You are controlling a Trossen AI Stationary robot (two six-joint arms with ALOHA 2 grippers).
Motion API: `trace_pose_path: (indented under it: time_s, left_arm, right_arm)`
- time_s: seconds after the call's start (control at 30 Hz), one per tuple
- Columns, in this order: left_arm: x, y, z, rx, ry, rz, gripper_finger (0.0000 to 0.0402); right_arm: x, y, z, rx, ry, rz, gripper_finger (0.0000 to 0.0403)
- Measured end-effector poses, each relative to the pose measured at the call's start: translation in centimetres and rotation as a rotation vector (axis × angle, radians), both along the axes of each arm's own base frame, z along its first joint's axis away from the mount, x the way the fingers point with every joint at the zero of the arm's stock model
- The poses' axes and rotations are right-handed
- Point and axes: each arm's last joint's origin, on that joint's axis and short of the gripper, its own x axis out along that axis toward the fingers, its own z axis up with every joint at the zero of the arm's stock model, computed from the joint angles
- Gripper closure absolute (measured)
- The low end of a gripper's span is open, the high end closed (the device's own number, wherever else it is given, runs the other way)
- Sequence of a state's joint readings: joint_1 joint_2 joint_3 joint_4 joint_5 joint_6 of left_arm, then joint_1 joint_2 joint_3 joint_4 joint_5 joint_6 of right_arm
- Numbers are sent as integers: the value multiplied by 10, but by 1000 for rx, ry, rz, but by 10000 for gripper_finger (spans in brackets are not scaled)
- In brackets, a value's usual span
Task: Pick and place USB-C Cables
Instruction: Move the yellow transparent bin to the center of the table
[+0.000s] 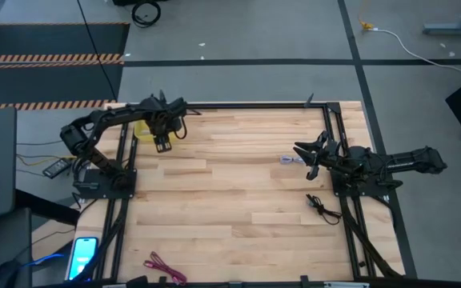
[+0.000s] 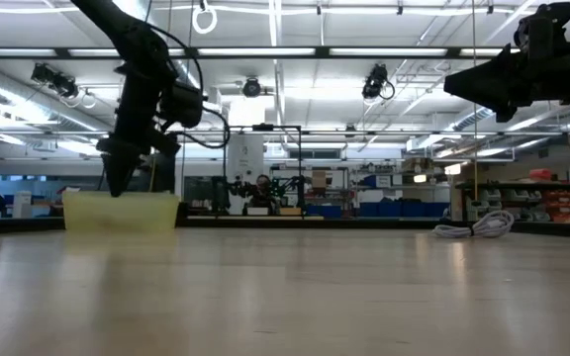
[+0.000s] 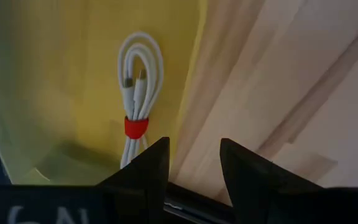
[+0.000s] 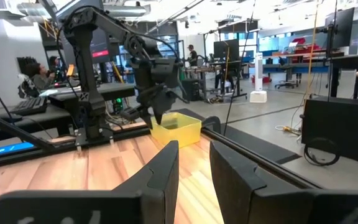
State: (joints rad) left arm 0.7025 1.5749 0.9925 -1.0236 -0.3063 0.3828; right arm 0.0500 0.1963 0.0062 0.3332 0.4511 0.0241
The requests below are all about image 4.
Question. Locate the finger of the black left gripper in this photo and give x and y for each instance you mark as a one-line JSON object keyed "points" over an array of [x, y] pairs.
{"points": [[160, 115], [148, 119]]}

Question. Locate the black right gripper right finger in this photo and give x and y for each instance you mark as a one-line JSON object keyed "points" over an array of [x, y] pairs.
{"points": [[244, 199]]}

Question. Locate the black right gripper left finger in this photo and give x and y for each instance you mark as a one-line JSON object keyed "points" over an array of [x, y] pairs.
{"points": [[135, 205]]}

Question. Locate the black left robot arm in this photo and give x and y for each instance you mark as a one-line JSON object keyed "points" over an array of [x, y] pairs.
{"points": [[87, 62]]}

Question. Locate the yellow translucent plastic bin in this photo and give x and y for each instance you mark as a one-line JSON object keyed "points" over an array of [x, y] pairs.
{"points": [[179, 133]]}

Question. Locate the black computer tower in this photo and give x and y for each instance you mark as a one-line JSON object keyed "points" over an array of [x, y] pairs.
{"points": [[191, 90]]}

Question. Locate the person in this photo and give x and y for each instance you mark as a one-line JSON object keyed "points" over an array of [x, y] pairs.
{"points": [[40, 79], [54, 62], [193, 57]]}

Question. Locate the black desk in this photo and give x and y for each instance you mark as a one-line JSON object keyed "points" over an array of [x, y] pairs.
{"points": [[110, 90], [42, 119]]}

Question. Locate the monitor with red bar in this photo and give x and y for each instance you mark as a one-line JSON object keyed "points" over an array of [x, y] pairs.
{"points": [[101, 46]]}

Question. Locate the white tower fan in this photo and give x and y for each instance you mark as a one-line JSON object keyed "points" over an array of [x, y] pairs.
{"points": [[258, 77]]}

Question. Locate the black keyboard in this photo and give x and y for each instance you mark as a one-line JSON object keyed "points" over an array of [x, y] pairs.
{"points": [[30, 106]]}

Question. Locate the black computer case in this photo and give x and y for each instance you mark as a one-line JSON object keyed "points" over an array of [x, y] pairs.
{"points": [[337, 124]]}

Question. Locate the smartphone with blue screen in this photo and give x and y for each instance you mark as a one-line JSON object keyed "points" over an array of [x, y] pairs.
{"points": [[8, 148]]}

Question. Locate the black monitor on pole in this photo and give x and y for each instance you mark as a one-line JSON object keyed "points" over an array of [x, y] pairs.
{"points": [[342, 28]]}

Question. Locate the black aluminium table frame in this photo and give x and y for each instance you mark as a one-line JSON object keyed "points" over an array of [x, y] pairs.
{"points": [[57, 148]]}

